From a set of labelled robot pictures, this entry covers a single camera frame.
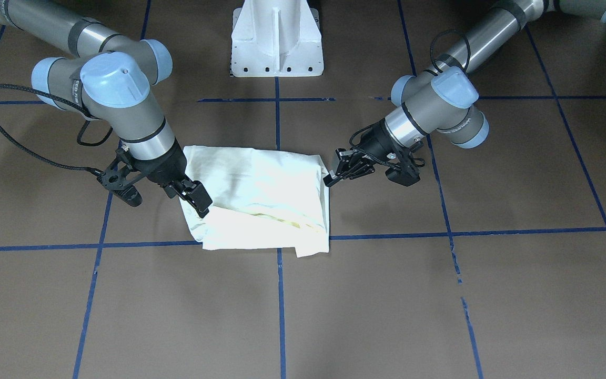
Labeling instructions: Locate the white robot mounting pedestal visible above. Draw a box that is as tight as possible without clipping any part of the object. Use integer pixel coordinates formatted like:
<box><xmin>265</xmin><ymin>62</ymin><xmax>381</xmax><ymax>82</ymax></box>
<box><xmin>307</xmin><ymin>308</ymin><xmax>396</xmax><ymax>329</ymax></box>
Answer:
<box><xmin>229</xmin><ymin>1</ymin><xmax>325</xmax><ymax>78</ymax></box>

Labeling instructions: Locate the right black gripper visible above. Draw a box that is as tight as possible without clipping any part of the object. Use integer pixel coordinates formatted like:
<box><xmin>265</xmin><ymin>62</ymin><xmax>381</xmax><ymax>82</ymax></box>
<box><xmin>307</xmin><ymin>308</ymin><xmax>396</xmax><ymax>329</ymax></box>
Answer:
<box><xmin>98</xmin><ymin>143</ymin><xmax>212</xmax><ymax>218</ymax></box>

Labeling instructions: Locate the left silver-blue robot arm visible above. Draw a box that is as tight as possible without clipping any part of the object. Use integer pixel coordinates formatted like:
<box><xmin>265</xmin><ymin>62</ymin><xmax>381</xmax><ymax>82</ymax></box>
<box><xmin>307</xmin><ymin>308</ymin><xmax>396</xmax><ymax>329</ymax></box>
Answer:
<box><xmin>323</xmin><ymin>1</ymin><xmax>606</xmax><ymax>187</ymax></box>

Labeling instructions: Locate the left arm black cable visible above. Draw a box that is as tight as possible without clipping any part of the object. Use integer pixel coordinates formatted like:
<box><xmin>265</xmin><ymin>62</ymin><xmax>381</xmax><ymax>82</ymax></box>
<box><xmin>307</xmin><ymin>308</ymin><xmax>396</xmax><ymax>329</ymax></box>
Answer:
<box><xmin>423</xmin><ymin>29</ymin><xmax>473</xmax><ymax>77</ymax></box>

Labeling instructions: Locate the cream long-sleeve printed shirt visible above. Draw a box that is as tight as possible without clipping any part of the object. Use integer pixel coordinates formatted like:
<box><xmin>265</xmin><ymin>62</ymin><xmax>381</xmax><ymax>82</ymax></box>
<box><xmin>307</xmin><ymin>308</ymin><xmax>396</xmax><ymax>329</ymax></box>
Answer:
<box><xmin>181</xmin><ymin>145</ymin><xmax>330</xmax><ymax>257</ymax></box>

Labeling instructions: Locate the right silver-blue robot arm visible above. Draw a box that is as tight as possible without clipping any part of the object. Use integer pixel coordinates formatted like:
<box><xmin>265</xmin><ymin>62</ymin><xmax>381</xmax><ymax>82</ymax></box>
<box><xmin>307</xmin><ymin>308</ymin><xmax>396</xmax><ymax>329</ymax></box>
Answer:
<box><xmin>0</xmin><ymin>1</ymin><xmax>212</xmax><ymax>217</ymax></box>

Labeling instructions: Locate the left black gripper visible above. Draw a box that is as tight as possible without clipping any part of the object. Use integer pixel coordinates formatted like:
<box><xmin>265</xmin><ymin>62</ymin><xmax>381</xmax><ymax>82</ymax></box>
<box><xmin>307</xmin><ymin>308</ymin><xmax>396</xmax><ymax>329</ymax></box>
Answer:
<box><xmin>323</xmin><ymin>120</ymin><xmax>425</xmax><ymax>187</ymax></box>

